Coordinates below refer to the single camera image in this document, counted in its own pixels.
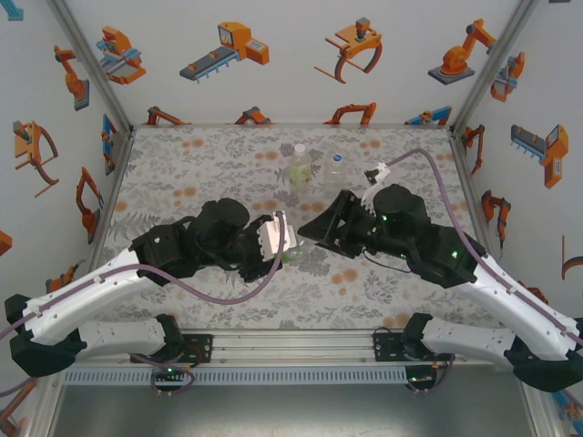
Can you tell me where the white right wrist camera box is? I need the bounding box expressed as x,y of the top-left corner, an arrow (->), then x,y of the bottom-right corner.
363,162 -> 394,202

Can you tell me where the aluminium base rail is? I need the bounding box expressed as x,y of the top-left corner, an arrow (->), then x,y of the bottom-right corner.
43,329 -> 542,369

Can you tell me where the aluminium side rail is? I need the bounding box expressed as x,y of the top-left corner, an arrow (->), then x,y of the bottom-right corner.
447,128 -> 521,328
84,126 -> 137,279

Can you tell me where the clear unlabelled plastic bottle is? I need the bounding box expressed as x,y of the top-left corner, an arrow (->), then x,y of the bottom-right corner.
322,153 -> 349,188

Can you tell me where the green label plastic bottle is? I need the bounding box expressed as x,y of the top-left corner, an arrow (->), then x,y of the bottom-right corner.
281,242 -> 308,265

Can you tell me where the pale yellow label plastic bottle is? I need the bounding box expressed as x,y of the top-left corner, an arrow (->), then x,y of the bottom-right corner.
287,143 -> 313,191

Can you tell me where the grey slotted cable duct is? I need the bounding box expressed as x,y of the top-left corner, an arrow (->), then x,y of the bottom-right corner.
62,366 -> 407,387

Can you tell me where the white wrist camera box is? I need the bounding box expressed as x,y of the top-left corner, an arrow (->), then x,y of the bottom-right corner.
363,162 -> 394,202
256,209 -> 293,258

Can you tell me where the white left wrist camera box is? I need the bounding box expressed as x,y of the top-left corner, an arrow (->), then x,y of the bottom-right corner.
256,209 -> 293,258

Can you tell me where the floral patterned table cover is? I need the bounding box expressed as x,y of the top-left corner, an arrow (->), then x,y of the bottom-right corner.
89,126 -> 507,332

